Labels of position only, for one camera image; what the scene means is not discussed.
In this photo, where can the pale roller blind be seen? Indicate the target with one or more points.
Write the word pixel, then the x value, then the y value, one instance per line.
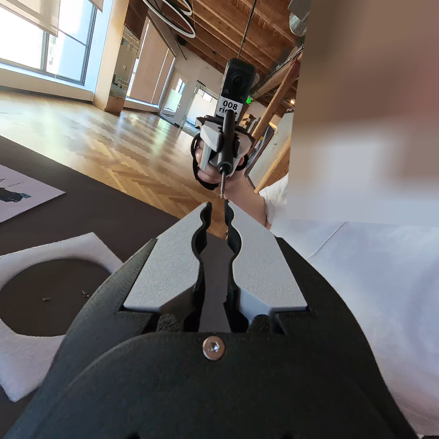
pixel 27 13

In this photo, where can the tall window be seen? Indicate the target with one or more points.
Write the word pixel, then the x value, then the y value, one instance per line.
pixel 68 51

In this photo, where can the wooden support post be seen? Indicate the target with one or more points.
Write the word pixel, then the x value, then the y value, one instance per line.
pixel 277 92

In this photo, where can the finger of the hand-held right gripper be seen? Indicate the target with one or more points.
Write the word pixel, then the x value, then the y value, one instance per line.
pixel 209 144
pixel 244 149

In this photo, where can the white foam frame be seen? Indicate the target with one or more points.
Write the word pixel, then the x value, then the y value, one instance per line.
pixel 27 363

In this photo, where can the metal air duct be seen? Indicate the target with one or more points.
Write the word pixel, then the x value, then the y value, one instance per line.
pixel 296 24

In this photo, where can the person's right forearm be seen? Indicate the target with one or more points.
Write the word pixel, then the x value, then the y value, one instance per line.
pixel 253 205

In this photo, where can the person's white shirt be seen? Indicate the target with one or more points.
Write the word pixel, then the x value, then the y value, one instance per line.
pixel 360 274

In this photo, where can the glass door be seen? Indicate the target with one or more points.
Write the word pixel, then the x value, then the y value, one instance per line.
pixel 181 103

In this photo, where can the printed instruction manual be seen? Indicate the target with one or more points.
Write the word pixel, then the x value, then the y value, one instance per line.
pixel 31 192

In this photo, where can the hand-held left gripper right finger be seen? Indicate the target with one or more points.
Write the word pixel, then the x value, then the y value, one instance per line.
pixel 267 274

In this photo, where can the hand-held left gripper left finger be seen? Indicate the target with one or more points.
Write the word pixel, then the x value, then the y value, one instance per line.
pixel 164 274

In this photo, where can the person's right hand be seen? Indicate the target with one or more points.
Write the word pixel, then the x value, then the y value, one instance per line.
pixel 211 178

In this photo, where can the black screwdriver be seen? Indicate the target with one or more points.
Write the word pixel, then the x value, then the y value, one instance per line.
pixel 228 137

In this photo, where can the dark brown desk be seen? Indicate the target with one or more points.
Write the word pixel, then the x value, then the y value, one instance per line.
pixel 103 212

